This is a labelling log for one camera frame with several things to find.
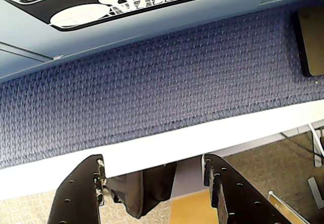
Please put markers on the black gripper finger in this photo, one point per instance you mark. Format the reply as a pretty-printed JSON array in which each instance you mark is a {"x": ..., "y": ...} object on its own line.
[
  {"x": 240, "y": 196},
  {"x": 76, "y": 196}
]

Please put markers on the silver metal bar with label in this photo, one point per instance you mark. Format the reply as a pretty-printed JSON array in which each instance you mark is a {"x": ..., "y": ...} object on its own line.
[{"x": 286, "y": 207}]

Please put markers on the yellow wooden panel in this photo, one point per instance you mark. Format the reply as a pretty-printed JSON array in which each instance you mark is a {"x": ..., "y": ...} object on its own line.
[{"x": 189, "y": 208}]

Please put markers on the grey table leg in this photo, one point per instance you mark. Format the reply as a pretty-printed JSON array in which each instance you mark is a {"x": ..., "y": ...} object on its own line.
[{"x": 189, "y": 178}]

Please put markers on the dark hanging cloth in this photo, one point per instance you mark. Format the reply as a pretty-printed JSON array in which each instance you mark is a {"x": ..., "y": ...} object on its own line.
[{"x": 144, "y": 188}]

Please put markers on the grey flat metal strip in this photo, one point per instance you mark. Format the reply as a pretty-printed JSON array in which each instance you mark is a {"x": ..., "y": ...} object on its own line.
[{"x": 316, "y": 192}]

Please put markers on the blue woven mat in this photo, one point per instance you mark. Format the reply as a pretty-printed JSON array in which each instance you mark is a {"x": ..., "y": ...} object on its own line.
[{"x": 162, "y": 87}]

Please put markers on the tan board with dark edge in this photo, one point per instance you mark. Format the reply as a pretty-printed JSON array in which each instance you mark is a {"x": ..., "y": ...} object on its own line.
[{"x": 312, "y": 41}]

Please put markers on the blue toy play kitchen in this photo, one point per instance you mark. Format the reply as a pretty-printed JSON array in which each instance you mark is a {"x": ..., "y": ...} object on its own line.
[{"x": 157, "y": 18}]

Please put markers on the white metal frame leg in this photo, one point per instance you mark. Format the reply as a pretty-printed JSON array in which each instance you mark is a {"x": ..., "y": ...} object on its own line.
[{"x": 317, "y": 145}]

